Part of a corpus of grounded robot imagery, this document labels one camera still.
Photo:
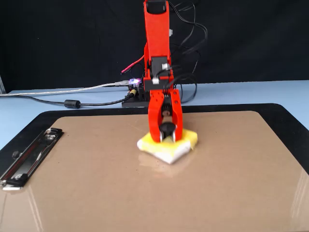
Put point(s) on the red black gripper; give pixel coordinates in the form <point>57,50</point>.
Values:
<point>154,84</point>

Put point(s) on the white yellow sponge black knob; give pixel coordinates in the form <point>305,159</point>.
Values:
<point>166,152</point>

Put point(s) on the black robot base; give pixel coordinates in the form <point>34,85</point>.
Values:
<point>135,104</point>

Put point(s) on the controller board with LED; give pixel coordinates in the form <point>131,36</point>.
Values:
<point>134,82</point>

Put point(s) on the brown clipboard board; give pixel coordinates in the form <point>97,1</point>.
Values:
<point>217,188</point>

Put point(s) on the black mat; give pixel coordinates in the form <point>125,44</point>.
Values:
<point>289,116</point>

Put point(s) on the metal clipboard clip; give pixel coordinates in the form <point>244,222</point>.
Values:
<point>29,159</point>

